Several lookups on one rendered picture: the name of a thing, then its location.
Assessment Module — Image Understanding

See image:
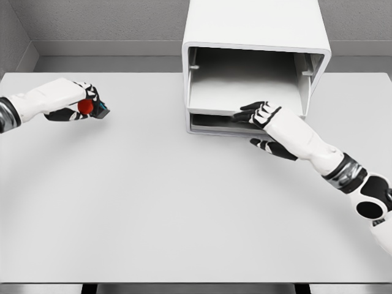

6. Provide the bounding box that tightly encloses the load switch with red knob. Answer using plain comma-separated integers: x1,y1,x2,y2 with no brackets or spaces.
77,98,111,119

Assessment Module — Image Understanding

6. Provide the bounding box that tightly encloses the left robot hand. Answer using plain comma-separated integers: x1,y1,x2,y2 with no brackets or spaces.
29,77,102,123

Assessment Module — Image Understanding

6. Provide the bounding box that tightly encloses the white cabinet drawer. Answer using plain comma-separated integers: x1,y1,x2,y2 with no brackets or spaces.
187,69,307,116

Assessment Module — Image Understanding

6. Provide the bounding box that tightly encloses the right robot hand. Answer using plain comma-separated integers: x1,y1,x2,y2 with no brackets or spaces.
230,100,303,162

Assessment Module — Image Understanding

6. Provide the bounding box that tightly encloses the white tabletop storage cabinet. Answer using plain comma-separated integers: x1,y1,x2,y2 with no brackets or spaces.
181,0,333,135

